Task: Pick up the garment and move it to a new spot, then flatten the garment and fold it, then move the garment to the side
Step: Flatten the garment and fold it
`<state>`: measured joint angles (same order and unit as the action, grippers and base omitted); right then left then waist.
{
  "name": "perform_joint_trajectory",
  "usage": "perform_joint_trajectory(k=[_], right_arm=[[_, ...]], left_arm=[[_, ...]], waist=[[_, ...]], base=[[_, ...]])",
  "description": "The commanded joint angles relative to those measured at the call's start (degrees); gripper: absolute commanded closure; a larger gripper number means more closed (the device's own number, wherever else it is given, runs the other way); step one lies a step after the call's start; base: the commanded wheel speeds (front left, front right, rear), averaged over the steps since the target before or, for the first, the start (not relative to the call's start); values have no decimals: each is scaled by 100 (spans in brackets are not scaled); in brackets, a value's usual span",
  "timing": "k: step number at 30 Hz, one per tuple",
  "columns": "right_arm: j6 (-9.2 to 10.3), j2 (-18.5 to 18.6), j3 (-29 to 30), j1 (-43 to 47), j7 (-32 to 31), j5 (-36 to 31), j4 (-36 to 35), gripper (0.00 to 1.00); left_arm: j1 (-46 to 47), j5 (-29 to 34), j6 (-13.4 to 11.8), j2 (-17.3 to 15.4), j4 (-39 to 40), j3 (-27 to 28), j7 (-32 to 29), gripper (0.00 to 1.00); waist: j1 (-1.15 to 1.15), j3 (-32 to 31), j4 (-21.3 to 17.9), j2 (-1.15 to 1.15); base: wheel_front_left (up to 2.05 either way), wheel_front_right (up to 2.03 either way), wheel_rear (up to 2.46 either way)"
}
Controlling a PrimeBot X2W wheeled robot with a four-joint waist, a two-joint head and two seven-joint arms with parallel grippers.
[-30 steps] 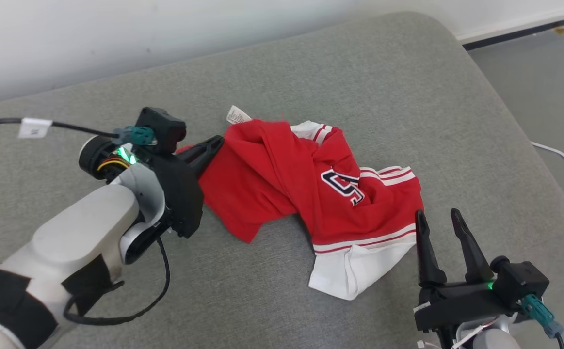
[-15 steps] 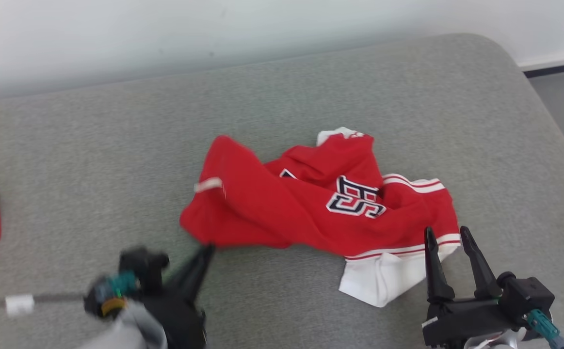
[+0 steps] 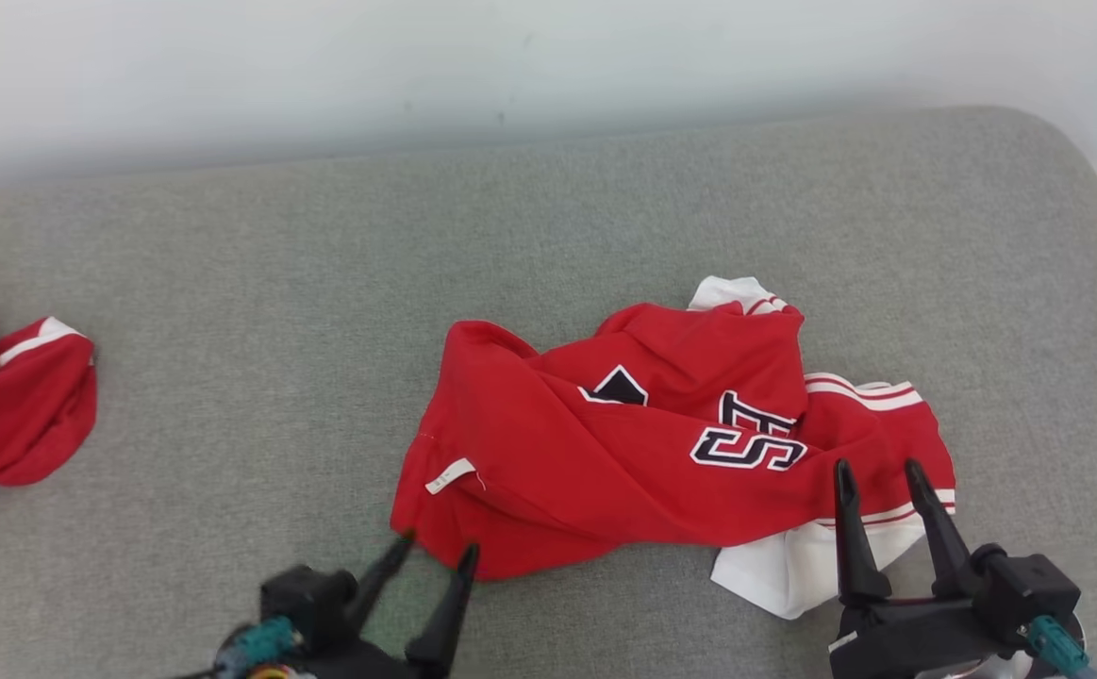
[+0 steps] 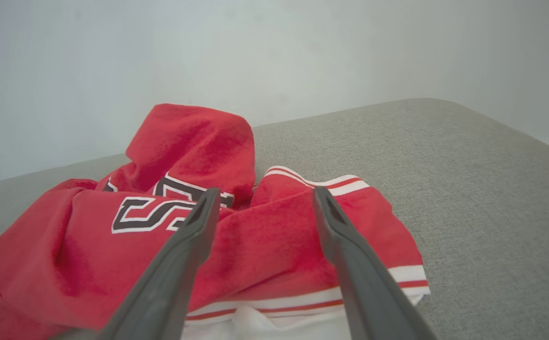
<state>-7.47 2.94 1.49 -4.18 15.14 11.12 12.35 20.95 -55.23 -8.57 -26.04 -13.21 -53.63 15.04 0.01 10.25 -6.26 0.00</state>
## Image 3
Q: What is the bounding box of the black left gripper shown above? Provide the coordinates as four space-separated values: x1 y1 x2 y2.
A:
298 533 480 679

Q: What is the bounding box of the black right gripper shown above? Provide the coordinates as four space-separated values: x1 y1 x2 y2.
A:
829 459 1030 679

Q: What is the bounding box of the red jersey with lettering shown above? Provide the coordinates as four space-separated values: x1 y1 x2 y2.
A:
390 275 957 621

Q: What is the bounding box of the red white shirt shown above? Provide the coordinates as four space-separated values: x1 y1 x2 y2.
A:
0 255 98 581

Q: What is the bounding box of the teal left camera cable connector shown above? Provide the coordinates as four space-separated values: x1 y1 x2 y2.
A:
218 618 304 675

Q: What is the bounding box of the teal camera cable connector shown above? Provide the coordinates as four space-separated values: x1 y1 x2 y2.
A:
218 618 304 675
1027 615 1091 675

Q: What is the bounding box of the teal right camera cable connector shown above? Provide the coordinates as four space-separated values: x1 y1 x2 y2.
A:
1027 615 1091 675

